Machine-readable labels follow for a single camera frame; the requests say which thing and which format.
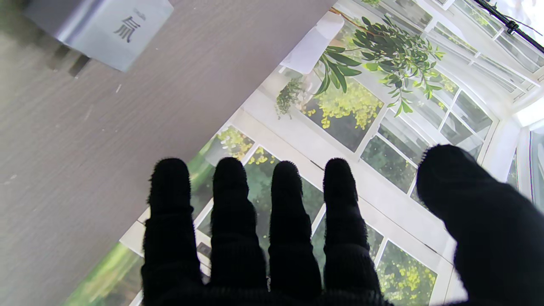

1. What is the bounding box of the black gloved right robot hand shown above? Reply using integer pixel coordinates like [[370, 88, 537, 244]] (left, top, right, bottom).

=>
[[141, 144, 544, 306]]

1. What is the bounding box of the grey USB charger block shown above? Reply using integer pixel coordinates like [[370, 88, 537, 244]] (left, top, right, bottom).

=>
[[23, 0, 175, 72]]

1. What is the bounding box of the printed garden window backdrop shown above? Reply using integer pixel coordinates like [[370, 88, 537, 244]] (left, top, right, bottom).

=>
[[64, 0, 544, 306]]

